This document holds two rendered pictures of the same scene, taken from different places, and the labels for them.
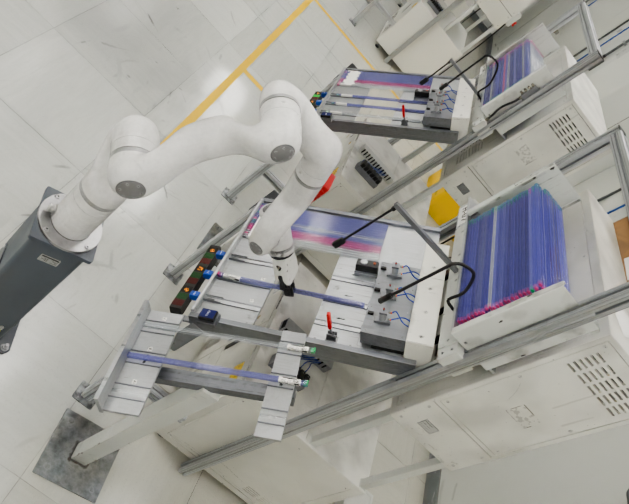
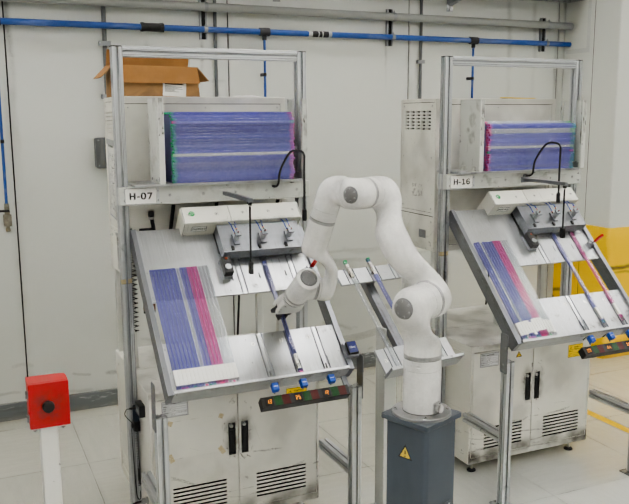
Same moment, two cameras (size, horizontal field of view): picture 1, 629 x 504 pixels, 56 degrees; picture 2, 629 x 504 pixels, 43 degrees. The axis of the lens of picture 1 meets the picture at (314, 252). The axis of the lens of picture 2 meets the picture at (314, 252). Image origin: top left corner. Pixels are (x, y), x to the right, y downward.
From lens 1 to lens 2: 3.29 m
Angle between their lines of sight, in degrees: 87
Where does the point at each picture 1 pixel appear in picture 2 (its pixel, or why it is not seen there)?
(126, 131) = (431, 294)
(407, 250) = (175, 249)
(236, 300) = (315, 347)
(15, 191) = not seen: outside the picture
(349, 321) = (284, 266)
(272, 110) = (384, 185)
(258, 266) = (268, 351)
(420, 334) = (290, 210)
